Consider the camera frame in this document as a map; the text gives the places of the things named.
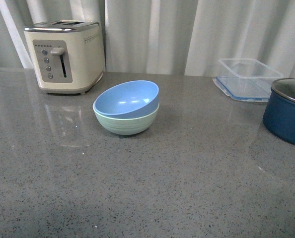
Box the light blue bowl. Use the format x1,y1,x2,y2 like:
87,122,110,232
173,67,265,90
93,80,159,119

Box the light green bowl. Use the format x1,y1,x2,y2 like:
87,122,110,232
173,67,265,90
94,105,159,135

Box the white curtain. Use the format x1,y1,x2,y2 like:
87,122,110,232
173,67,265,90
0,0,295,78

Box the cream toaster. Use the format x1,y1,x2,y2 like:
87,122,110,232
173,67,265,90
24,20,105,94

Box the clear container lid blue seal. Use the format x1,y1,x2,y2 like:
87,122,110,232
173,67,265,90
213,76,273,102

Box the clear plastic food container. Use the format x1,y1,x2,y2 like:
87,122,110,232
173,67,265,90
218,58,284,98

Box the dark blue saucepan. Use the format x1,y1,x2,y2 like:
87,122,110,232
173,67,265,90
262,90,295,145

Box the glass pot lid blue knob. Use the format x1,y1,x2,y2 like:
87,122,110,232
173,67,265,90
271,78,295,102

